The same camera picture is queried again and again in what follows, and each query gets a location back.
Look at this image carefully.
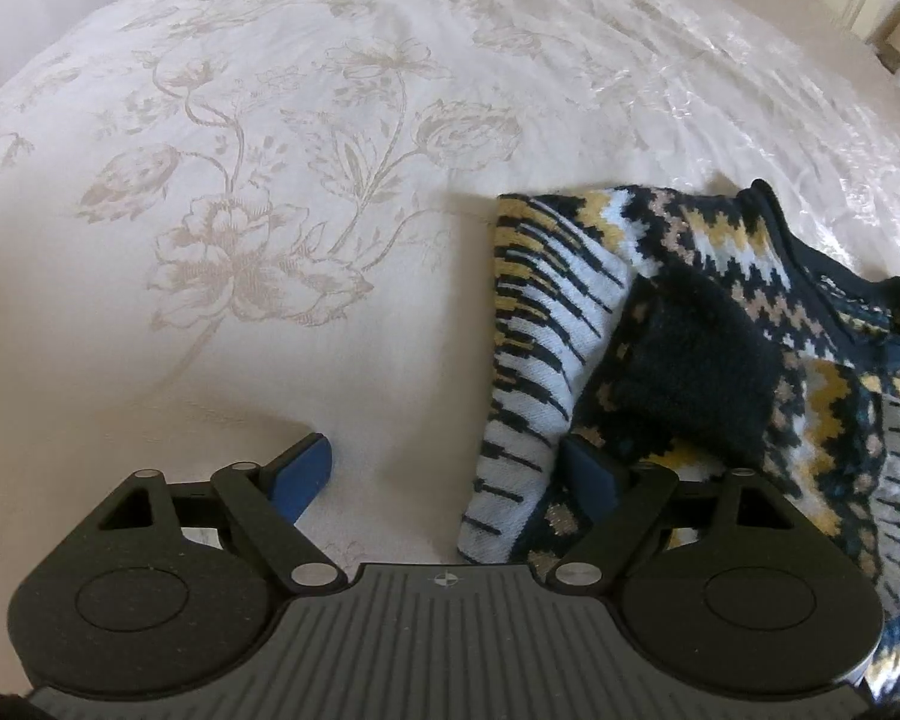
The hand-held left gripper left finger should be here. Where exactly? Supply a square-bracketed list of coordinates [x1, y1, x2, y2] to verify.
[92, 433, 350, 590]

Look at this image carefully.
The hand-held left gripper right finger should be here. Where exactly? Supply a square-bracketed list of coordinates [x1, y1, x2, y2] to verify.
[553, 436, 800, 589]

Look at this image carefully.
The navy yellow white patterned sweater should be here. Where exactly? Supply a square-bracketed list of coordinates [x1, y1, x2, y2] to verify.
[457, 180, 900, 707]

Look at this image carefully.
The white floral bedspread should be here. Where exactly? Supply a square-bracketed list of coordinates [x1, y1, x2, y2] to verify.
[0, 0, 900, 698]

